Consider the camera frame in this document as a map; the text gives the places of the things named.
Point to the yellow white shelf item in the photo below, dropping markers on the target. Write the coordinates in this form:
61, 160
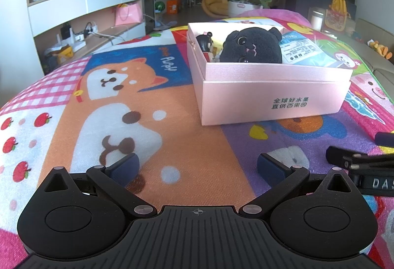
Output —
60, 52

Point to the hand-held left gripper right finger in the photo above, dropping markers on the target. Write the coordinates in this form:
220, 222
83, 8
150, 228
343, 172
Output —
272, 169

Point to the pink paper bag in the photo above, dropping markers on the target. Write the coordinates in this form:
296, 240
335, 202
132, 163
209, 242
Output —
127, 15

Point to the black haired doll figurine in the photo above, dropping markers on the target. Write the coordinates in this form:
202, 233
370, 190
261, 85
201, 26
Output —
204, 44

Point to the yellow red toy bag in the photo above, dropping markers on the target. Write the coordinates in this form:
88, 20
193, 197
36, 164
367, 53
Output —
338, 15

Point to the grey sofa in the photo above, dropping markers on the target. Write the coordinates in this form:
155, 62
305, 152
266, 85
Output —
381, 72

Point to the green ball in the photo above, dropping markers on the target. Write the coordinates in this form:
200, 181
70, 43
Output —
159, 6

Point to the white flower pot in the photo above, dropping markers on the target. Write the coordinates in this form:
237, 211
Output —
244, 8

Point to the black plush cat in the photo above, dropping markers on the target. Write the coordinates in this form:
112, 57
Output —
249, 45

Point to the colourful printed mat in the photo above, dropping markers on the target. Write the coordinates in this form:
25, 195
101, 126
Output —
184, 149

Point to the white cup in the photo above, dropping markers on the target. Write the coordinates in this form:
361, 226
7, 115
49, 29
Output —
316, 20

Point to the orange bag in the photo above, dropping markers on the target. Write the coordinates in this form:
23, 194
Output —
172, 6

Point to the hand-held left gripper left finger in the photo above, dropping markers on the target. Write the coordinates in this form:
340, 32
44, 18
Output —
124, 169

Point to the blue tissue pack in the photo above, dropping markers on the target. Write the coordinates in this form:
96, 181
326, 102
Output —
301, 48

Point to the black router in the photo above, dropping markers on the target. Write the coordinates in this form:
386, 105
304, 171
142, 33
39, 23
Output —
65, 33

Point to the pink cardboard box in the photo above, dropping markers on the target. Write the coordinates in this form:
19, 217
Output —
261, 93

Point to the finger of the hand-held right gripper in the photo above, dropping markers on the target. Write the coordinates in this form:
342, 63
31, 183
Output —
384, 139
338, 155

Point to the yellow plush toy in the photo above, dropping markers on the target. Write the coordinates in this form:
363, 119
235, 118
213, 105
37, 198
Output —
381, 48

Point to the yellow cupcake toy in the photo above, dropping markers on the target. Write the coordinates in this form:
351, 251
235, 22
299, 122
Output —
218, 47

